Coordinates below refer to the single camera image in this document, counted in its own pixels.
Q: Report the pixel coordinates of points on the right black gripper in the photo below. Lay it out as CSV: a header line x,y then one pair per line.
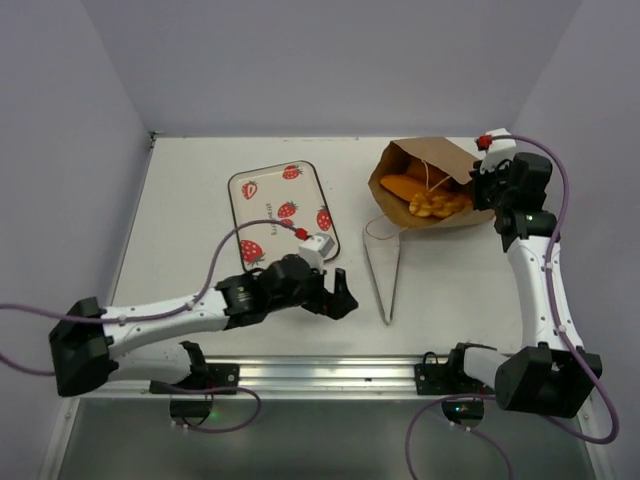
x,y
484,187

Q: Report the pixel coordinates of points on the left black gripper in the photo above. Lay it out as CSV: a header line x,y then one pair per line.
x,y
324,301

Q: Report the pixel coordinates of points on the metal tongs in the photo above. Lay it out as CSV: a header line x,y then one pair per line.
x,y
383,256

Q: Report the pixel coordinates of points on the braided fake bread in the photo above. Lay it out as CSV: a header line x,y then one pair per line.
x,y
438,205

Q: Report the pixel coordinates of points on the brown paper bag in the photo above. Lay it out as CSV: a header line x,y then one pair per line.
x,y
439,152

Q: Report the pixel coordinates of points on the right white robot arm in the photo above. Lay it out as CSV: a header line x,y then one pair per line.
x,y
551,375

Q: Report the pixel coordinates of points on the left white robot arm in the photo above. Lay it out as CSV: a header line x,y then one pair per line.
x,y
150,342

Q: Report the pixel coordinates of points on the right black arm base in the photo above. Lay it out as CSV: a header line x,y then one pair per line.
x,y
436,375

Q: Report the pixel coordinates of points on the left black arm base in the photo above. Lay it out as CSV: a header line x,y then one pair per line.
x,y
217,379

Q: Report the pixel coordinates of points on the orange fake bread loaf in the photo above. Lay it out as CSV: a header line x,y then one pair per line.
x,y
402,186

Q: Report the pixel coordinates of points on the strawberry pattern tray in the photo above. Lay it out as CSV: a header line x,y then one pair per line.
x,y
289,193

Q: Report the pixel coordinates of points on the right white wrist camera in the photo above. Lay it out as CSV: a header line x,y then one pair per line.
x,y
497,146

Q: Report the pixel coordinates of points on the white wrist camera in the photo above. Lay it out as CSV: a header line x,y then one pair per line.
x,y
314,249
497,146

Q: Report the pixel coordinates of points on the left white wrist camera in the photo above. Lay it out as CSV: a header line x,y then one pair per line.
x,y
314,249

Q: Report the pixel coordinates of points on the aluminium frame rail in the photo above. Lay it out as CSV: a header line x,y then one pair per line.
x,y
279,377

